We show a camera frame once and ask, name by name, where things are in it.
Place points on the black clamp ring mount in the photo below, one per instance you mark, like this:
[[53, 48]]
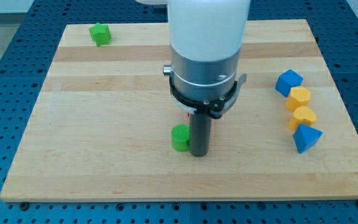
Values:
[[212, 108]]

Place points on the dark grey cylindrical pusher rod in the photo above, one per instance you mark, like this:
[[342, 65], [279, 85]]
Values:
[[200, 129]]

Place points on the green cylinder block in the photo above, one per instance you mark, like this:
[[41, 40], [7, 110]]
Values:
[[180, 136]]

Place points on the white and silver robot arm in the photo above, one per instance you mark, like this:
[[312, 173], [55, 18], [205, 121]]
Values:
[[206, 38]]

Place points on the green star block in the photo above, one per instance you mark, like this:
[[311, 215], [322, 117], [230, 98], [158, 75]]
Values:
[[100, 34]]

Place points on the blue cube block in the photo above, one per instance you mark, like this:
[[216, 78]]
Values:
[[288, 80]]

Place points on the yellow hexagon block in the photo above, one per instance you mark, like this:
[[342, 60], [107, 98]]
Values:
[[298, 96]]

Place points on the yellow heart block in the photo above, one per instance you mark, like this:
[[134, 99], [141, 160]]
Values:
[[302, 115]]

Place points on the blue triangle block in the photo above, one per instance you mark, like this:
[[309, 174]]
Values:
[[306, 137]]

